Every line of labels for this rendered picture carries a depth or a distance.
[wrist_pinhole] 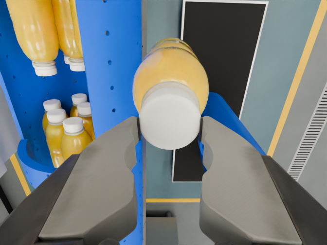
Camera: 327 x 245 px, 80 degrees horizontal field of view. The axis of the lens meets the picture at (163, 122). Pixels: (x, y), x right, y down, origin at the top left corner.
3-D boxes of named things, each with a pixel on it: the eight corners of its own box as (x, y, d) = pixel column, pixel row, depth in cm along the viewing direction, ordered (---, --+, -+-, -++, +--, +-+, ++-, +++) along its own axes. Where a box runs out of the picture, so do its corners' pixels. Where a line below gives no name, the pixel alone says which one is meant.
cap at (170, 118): (195, 140, 14) (198, 155, 13) (141, 137, 14) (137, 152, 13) (202, 88, 12) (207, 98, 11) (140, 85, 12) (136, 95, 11)
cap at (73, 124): (64, 123, 43) (63, 115, 42) (83, 121, 44) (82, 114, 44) (63, 132, 40) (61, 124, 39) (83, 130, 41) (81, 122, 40)
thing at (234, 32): (170, 171, 202) (171, 183, 188) (180, -1, 129) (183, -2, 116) (220, 171, 203) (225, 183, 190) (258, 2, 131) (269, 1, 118)
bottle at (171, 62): (191, 85, 31) (214, 160, 15) (147, 83, 31) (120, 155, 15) (197, 36, 28) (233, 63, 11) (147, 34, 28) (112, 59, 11)
